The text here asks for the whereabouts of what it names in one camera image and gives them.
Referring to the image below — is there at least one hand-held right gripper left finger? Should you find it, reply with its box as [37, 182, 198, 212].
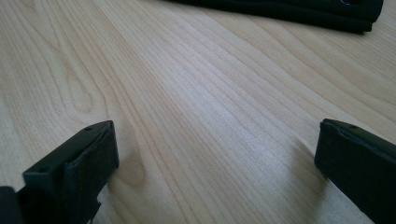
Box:
[17, 119, 120, 224]

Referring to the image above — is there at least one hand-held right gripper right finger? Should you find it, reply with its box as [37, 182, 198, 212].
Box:
[314, 118, 396, 224]

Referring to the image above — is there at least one black glove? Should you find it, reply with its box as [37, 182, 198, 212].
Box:
[164, 0, 385, 25]

